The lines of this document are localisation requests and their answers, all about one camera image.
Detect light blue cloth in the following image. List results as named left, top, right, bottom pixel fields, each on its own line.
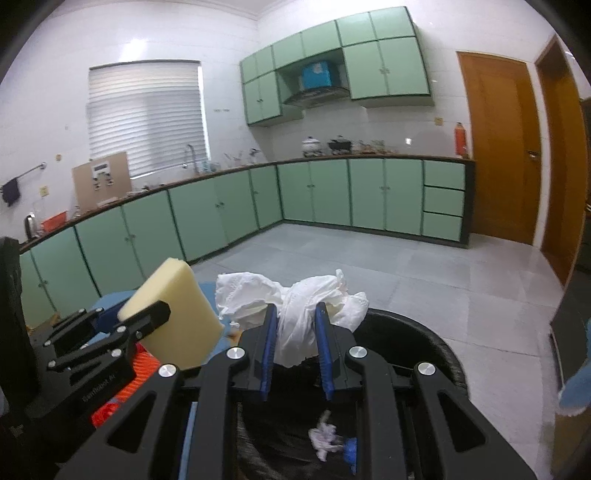
left=556, top=318, right=591, bottom=416

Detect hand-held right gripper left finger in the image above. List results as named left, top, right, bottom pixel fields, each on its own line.
left=55, top=305, right=282, bottom=480

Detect green cabinets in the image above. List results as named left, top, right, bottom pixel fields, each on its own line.
left=239, top=6, right=435, bottom=126
left=18, top=156, right=475, bottom=324

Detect green lower cabinets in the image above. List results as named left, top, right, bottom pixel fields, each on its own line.
left=18, top=156, right=475, bottom=324

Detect cardboard board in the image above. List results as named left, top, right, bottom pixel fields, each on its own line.
left=71, top=151, right=132, bottom=208

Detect green upper cabinets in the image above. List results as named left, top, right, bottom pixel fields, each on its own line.
left=239, top=6, right=435, bottom=126

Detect blue box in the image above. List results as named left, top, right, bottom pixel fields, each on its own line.
left=301, top=60, right=334, bottom=90

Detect metal towel rail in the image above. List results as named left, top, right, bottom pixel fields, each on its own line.
left=9, top=162, right=48, bottom=183

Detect blue plastic piece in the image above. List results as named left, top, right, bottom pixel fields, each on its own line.
left=342, top=438, right=359, bottom=476

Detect small crumpled white tissue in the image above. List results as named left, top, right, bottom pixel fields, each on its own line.
left=308, top=410, right=345, bottom=461

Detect range hood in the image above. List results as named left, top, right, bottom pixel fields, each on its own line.
left=283, top=85, right=350, bottom=110

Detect black bag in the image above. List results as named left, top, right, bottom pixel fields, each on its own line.
left=235, top=309, right=472, bottom=480

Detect yellow sponge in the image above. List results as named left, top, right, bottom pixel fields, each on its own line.
left=117, top=257, right=225, bottom=371

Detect orange woven coaster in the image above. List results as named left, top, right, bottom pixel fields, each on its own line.
left=123, top=348, right=154, bottom=403

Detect white window blind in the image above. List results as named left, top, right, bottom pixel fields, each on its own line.
left=87, top=61, right=208, bottom=178

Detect red basin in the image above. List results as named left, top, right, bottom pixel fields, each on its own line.
left=41, top=211, right=69, bottom=232

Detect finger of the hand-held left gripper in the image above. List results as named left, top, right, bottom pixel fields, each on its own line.
left=43, top=308, right=105, bottom=352
left=46, top=300, right=172, bottom=374

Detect wooden door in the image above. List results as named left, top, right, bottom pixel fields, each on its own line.
left=456, top=51, right=543, bottom=245
left=536, top=34, right=583, bottom=287

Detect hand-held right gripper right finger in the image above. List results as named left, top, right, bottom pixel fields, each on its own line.
left=314, top=302, right=539, bottom=480

